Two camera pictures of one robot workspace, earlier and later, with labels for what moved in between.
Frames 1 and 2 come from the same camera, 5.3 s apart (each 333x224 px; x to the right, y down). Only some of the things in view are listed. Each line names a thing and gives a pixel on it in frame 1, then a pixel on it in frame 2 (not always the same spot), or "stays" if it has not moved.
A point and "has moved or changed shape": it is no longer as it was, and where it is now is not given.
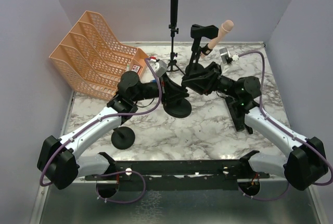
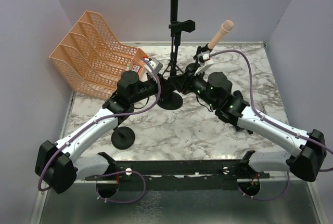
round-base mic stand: [123, 137] stays
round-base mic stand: [194, 66] has moved or changed shape
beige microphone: [226, 27] stays
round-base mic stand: [178, 106] -> [173, 101]
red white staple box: [135, 68] stays
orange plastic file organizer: [91, 62] stays
